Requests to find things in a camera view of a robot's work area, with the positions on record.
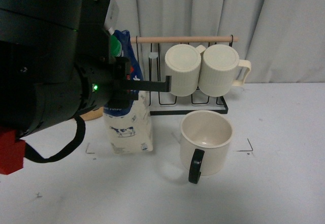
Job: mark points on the blue white milk carton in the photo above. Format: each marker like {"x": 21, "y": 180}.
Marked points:
{"x": 129, "y": 130}

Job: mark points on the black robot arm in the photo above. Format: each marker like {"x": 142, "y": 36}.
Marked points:
{"x": 56, "y": 64}

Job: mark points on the wooden mug tree stand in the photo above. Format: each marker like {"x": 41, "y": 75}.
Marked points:
{"x": 91, "y": 115}

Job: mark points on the cream ribbed mug left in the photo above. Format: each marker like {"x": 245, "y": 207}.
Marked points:
{"x": 183, "y": 63}

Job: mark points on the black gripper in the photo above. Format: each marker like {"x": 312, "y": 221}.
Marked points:
{"x": 98, "y": 84}

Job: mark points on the red block on arm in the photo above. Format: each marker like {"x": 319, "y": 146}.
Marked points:
{"x": 12, "y": 151}

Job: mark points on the cream ribbed mug right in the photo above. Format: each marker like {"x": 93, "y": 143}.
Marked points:
{"x": 221, "y": 68}

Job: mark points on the black wire rack wooden bar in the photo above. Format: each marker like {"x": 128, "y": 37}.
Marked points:
{"x": 165, "y": 103}

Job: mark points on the cream cup black handle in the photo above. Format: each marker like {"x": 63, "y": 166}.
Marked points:
{"x": 205, "y": 140}

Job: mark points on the cream ribbed mug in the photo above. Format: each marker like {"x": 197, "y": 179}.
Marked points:
{"x": 221, "y": 68}
{"x": 183, "y": 63}

